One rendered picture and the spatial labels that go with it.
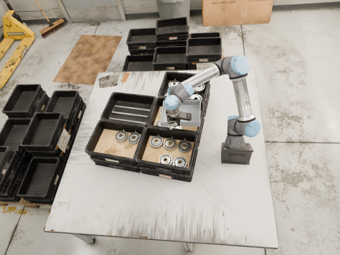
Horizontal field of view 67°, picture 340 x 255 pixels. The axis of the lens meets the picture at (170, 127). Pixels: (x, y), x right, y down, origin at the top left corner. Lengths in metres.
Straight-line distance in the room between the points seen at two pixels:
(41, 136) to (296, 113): 2.79
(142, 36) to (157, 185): 2.33
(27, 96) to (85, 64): 1.19
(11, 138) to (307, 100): 3.36
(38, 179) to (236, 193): 1.92
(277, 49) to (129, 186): 2.89
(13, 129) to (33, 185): 0.74
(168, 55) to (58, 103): 1.43
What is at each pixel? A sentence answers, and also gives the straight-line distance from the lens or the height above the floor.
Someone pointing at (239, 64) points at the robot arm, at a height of 1.42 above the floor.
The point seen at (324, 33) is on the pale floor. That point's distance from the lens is 4.51.
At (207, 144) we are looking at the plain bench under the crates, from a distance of 2.11.
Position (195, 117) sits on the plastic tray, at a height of 1.05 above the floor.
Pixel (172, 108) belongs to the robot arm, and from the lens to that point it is 1.46.
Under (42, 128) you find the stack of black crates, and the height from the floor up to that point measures 0.49.
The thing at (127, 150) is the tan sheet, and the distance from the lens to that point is 2.03.
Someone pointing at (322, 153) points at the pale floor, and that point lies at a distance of 3.11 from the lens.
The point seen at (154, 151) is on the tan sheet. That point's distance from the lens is 1.97.
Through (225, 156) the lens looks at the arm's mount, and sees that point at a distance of 1.94.
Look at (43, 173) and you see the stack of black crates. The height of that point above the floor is 0.27.
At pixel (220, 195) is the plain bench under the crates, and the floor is 0.70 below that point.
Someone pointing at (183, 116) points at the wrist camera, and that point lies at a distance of 1.63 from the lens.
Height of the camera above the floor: 2.52
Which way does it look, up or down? 55 degrees down
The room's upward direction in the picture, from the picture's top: 12 degrees counter-clockwise
